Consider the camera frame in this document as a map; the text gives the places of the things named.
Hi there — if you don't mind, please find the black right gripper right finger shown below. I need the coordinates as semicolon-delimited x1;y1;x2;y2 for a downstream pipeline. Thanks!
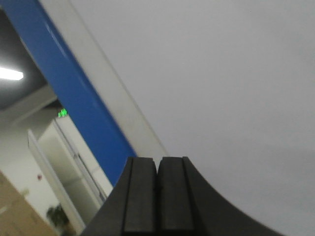
157;157;279;236

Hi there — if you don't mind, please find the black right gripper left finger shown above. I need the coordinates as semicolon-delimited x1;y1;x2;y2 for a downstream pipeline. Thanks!
81;157;157;236

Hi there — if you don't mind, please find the white double door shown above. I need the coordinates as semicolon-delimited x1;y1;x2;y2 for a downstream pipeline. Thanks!
28;117;113;235

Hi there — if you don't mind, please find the blue door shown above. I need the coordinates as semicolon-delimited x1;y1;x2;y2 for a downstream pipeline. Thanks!
0;0;135;186

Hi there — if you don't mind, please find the potted green plant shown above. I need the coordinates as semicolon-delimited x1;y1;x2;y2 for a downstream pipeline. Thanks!
46;205;69;236

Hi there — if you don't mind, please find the green exit sign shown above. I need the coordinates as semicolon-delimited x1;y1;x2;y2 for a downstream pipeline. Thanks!
58;108;68;118

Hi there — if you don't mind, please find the ceiling light strip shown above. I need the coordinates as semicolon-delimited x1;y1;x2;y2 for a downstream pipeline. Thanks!
0;67;24;81

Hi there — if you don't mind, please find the white wall panel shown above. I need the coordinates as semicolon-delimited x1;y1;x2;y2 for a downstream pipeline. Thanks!
41;0;315;236

